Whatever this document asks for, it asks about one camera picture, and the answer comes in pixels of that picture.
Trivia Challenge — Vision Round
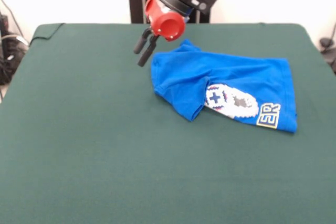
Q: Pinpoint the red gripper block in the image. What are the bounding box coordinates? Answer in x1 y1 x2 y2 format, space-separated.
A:
133 0 186 67

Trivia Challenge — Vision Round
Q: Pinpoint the blue printed T-shirt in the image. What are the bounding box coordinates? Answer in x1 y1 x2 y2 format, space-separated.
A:
150 39 299 133

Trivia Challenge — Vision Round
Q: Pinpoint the dark green table cloth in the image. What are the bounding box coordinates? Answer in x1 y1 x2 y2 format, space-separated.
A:
0 22 336 224

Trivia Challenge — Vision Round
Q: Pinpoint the black and white cable bundle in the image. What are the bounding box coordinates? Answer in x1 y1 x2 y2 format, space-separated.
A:
0 0 29 101

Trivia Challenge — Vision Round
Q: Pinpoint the black cable plug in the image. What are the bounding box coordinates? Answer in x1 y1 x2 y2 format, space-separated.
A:
319 22 336 75

